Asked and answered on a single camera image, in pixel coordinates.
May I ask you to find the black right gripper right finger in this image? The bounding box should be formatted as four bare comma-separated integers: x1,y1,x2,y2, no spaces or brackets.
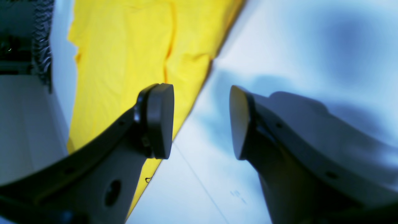
230,85,398,224

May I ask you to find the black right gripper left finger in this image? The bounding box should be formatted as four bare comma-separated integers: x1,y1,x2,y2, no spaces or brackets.
1,83,174,224

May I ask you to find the yellow orange T-shirt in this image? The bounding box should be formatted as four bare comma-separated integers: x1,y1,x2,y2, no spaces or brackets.
67,0,244,218

